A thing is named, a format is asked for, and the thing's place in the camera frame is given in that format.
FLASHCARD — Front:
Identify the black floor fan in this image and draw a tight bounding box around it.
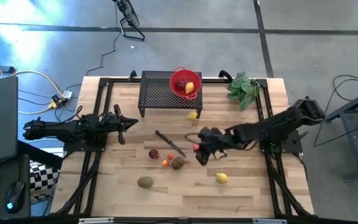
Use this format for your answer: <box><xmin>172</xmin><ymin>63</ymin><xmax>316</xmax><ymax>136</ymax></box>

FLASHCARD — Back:
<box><xmin>112</xmin><ymin>0</ymin><xmax>146</xmax><ymax>42</ymax></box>

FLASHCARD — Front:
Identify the black-handled toy knife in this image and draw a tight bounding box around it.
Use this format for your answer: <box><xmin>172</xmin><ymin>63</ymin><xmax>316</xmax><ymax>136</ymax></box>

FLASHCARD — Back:
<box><xmin>155</xmin><ymin>129</ymin><xmax>187</xmax><ymax>158</ymax></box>

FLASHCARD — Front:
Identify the green plant in white pot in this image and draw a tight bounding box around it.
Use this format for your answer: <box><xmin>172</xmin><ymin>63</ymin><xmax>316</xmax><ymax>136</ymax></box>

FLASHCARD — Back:
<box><xmin>226</xmin><ymin>71</ymin><xmax>260</xmax><ymax>111</ymax></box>

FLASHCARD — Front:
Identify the black computer mouse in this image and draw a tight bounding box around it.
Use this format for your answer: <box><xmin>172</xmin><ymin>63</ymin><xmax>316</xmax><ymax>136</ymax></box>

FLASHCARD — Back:
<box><xmin>4</xmin><ymin>180</ymin><xmax>26</xmax><ymax>215</ymax></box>

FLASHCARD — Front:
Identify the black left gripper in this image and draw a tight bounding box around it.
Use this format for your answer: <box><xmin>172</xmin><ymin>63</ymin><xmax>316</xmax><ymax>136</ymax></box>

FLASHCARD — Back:
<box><xmin>103</xmin><ymin>104</ymin><xmax>139</xmax><ymax>146</ymax></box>

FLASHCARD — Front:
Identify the olive green toy kiwi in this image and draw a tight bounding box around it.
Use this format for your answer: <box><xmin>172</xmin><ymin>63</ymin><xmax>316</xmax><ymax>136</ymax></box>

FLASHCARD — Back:
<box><xmin>137</xmin><ymin>176</ymin><xmax>154</xmax><ymax>189</ymax></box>

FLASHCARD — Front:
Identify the silver aluminium bracket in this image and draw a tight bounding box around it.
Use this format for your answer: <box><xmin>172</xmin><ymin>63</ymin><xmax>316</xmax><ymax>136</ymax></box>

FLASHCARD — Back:
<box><xmin>252</xmin><ymin>218</ymin><xmax>288</xmax><ymax>224</ymax></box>
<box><xmin>78</xmin><ymin>217</ymin><xmax>115</xmax><ymax>224</ymax></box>

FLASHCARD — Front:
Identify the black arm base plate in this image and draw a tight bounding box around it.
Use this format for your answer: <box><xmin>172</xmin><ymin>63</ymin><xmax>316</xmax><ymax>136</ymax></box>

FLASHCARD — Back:
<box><xmin>261</xmin><ymin>132</ymin><xmax>303</xmax><ymax>154</ymax></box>
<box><xmin>63</xmin><ymin>136</ymin><xmax>107</xmax><ymax>152</ymax></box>

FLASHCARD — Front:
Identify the black fan cable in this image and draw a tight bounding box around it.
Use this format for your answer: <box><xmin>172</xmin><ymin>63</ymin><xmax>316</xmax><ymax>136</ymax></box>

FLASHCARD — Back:
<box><xmin>85</xmin><ymin>2</ymin><xmax>120</xmax><ymax>77</ymax></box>

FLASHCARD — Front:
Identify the black perforated metal shelf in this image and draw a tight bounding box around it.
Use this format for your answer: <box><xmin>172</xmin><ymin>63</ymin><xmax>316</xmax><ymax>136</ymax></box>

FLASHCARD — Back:
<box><xmin>137</xmin><ymin>70</ymin><xmax>203</xmax><ymax>119</ymax></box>

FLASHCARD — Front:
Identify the black-white checkered board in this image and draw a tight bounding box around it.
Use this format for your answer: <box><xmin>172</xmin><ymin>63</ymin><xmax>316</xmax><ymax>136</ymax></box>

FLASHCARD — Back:
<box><xmin>29</xmin><ymin>161</ymin><xmax>61</xmax><ymax>200</ymax></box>

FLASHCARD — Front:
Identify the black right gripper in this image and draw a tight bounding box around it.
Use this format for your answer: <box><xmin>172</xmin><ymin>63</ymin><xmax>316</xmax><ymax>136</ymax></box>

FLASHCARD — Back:
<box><xmin>195</xmin><ymin>128</ymin><xmax>234</xmax><ymax>167</ymax></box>

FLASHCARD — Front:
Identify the yellow extension cable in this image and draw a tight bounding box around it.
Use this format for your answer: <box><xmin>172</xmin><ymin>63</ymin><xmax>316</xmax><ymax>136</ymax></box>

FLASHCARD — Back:
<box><xmin>0</xmin><ymin>51</ymin><xmax>65</xmax><ymax>115</ymax></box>

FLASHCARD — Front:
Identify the black floor cable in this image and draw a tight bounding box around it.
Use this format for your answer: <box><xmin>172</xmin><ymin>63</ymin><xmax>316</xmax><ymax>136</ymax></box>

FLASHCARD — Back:
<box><xmin>314</xmin><ymin>124</ymin><xmax>358</xmax><ymax>147</ymax></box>
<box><xmin>333</xmin><ymin>74</ymin><xmax>358</xmax><ymax>102</ymax></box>

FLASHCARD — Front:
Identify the black metal rig frame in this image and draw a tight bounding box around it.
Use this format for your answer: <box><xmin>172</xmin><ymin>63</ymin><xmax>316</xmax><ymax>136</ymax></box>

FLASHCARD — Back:
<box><xmin>50</xmin><ymin>76</ymin><xmax>315</xmax><ymax>218</ymax></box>

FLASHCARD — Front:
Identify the red plastic colander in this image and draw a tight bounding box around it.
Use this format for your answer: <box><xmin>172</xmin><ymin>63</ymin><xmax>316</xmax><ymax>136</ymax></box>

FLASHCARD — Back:
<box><xmin>169</xmin><ymin>66</ymin><xmax>203</xmax><ymax>101</ymax></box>

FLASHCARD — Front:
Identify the brown sliceable toy kiwi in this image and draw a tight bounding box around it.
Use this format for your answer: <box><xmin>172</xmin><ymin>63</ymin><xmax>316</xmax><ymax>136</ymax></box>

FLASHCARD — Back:
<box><xmin>170</xmin><ymin>156</ymin><xmax>185</xmax><ymax>170</ymax></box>

